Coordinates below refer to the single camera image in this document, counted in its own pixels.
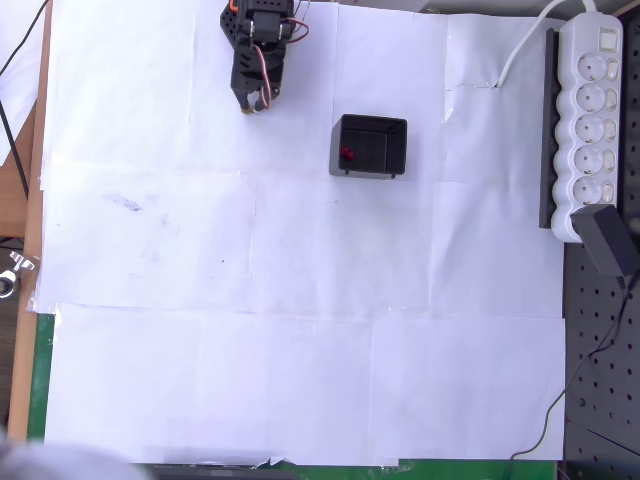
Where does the black open box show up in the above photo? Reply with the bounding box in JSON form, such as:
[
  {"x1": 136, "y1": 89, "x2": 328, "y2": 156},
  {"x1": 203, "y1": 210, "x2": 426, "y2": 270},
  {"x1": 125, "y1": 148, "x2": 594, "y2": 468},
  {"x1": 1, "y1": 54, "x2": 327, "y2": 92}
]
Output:
[{"x1": 328, "y1": 113, "x2": 409, "y2": 182}]

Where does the white paper table cover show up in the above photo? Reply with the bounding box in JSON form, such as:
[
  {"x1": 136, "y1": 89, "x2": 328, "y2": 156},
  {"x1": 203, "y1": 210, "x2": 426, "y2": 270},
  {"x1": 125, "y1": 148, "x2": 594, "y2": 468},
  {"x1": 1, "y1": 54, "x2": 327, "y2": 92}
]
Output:
[{"x1": 29, "y1": 0, "x2": 569, "y2": 466}]

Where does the silver metal clamp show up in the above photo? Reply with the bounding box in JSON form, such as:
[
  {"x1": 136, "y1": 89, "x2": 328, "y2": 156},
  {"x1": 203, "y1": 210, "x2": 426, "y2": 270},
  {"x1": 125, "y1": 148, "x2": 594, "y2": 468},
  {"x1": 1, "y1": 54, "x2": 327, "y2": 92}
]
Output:
[{"x1": 0, "y1": 251, "x2": 41, "y2": 300}]

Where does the black power adapter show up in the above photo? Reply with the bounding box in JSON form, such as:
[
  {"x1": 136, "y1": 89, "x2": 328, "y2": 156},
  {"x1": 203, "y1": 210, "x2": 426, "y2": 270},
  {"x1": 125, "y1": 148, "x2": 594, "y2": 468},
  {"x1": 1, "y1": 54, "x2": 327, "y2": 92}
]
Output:
[{"x1": 569, "y1": 204, "x2": 639, "y2": 278}]

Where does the dark flat device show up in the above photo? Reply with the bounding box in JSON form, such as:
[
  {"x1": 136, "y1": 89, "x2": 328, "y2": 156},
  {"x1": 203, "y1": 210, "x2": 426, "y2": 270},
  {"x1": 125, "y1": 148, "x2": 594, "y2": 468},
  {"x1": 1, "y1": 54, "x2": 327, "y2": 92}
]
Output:
[{"x1": 149, "y1": 463, "x2": 297, "y2": 480}]

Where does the blurry grey object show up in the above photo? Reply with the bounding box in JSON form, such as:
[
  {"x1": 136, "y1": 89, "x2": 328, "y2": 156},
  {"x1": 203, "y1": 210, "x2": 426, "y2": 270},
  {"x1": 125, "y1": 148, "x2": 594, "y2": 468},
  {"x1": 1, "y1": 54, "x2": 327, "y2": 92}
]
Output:
[{"x1": 0, "y1": 428, "x2": 147, "y2": 480}]

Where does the black perforated pegboard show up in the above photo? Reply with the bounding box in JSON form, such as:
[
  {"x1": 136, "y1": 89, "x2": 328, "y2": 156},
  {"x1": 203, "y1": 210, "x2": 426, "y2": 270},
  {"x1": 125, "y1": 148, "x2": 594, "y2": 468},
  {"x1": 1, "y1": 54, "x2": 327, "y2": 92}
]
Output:
[{"x1": 562, "y1": 239, "x2": 640, "y2": 480}]

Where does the thin black laptop cable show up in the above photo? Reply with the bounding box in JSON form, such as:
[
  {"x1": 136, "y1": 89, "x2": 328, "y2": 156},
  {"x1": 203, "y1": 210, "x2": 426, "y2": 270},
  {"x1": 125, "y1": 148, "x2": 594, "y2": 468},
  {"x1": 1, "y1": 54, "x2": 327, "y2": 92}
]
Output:
[{"x1": 0, "y1": 0, "x2": 51, "y2": 77}]

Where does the thick black laptop cable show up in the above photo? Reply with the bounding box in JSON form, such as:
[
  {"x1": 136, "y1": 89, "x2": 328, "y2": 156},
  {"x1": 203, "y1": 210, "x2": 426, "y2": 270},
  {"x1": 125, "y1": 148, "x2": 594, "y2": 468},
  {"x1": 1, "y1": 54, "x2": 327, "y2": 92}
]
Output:
[{"x1": 0, "y1": 97, "x2": 30, "y2": 201}]

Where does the white power strip cable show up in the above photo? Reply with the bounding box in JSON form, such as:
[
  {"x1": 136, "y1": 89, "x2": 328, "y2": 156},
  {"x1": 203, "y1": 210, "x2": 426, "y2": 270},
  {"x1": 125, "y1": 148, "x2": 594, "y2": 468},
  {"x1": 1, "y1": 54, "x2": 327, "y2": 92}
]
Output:
[{"x1": 496, "y1": 0, "x2": 601, "y2": 89}]

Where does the thin black adapter cable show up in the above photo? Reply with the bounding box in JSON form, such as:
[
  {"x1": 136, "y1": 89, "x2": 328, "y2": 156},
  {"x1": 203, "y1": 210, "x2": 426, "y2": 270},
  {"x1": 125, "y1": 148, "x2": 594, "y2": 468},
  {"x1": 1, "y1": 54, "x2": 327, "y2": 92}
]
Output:
[{"x1": 506, "y1": 273, "x2": 632, "y2": 480}]

